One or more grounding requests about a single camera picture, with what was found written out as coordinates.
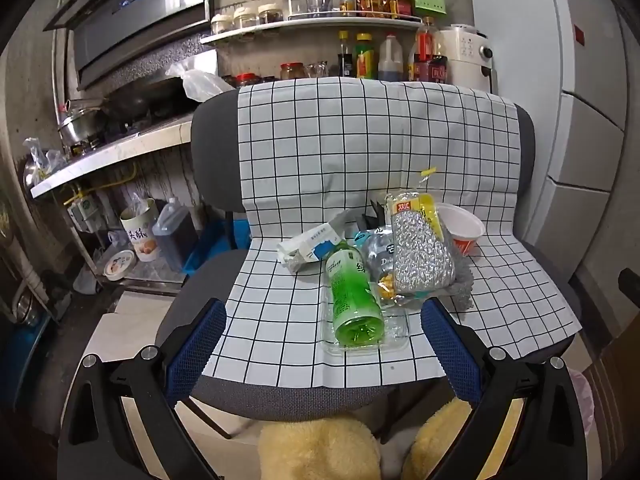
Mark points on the steel pot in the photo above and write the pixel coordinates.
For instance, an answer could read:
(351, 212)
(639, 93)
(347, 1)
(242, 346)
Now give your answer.
(80, 127)

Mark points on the red lid glass jar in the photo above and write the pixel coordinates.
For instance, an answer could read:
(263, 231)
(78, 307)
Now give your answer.
(292, 71)

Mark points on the white round lid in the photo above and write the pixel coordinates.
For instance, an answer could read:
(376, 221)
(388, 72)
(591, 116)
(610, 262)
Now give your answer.
(119, 264)

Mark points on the white wall shelf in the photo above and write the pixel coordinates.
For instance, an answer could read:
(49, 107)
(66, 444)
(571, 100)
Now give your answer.
(300, 27)

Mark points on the white blue carton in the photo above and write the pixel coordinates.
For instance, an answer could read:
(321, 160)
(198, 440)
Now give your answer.
(305, 252)

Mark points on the yellow bag clip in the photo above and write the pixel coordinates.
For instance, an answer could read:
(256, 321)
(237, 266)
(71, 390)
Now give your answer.
(428, 174)

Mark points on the grey refrigerator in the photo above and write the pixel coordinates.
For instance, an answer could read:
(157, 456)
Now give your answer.
(575, 135)

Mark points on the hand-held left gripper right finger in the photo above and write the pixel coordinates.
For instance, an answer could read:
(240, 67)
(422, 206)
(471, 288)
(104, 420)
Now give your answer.
(450, 345)

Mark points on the dark red label jar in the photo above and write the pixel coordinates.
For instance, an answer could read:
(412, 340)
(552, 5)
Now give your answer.
(431, 71)

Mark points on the pink bin bag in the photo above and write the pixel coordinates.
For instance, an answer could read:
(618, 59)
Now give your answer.
(582, 400)

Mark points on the white red paper bowl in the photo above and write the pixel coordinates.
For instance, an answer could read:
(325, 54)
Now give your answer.
(462, 225)

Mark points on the brown vinegar jug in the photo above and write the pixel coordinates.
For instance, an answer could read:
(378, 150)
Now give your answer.
(391, 62)

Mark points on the clear plastic snack packet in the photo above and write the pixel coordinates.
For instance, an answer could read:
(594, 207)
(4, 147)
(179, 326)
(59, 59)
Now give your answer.
(377, 255)

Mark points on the clear plastic tray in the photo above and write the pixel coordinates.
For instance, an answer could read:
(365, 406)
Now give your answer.
(397, 330)

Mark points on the white kitchen appliance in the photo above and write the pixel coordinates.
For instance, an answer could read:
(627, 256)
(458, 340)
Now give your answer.
(465, 57)

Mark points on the yellow gas pipe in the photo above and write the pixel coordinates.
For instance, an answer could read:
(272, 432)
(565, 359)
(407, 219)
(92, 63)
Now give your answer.
(122, 175)

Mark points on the small white lid jar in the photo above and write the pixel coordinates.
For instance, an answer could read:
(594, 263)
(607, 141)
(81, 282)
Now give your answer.
(245, 18)
(270, 14)
(221, 24)

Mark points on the grey steel wool scrubber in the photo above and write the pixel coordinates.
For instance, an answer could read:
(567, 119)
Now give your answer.
(462, 285)

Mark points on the yellow fleece trouser leg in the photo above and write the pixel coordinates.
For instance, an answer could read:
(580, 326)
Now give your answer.
(320, 450)
(440, 440)

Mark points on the clear plastic bag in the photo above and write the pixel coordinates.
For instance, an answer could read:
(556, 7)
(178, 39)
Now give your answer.
(200, 82)

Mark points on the silver scouring pad pack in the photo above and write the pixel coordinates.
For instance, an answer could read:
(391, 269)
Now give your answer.
(420, 255)

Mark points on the gas stove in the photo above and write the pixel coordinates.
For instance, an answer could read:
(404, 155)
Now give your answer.
(120, 130)

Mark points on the black range hood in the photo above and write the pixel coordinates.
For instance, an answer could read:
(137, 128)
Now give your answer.
(140, 25)

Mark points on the small red lid jar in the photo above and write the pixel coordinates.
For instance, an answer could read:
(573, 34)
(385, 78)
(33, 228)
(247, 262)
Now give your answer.
(246, 79)

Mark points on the dark oil jug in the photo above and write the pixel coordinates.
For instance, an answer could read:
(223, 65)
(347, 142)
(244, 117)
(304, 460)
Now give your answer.
(175, 240)

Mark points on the gas meter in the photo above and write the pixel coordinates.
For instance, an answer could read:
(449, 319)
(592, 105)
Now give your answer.
(84, 212)

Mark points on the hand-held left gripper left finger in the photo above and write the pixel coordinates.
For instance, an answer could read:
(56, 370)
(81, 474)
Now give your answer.
(200, 340)

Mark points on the marble kitchen counter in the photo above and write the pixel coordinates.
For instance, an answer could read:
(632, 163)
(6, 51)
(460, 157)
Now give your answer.
(125, 147)

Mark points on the tall empty glass jar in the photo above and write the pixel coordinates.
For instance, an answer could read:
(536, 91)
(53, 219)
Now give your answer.
(294, 6)

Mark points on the white printed canister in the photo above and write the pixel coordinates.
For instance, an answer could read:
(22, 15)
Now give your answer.
(142, 235)

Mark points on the dark soy sauce bottle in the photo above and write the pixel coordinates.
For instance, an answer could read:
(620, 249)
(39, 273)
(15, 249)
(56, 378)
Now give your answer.
(345, 60)

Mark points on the red label oil bottle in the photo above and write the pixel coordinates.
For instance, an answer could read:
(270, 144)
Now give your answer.
(427, 40)

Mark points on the black plastic bag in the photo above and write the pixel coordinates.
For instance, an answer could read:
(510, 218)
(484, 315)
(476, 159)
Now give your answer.
(372, 220)

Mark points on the white black checked cloth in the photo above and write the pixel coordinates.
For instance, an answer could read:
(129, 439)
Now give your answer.
(350, 160)

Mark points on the grey office chair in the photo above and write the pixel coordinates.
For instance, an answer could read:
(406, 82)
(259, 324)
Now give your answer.
(210, 160)

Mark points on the green tea bottle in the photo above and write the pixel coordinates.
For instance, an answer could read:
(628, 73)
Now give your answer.
(350, 285)

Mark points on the crumpled clear bags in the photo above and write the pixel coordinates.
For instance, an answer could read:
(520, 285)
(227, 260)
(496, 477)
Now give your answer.
(42, 160)

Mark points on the green yellow cap bottle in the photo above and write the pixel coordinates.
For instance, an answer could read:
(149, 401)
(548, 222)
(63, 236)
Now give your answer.
(365, 60)

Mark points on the black wok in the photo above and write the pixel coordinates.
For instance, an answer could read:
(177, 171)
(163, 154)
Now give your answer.
(145, 95)

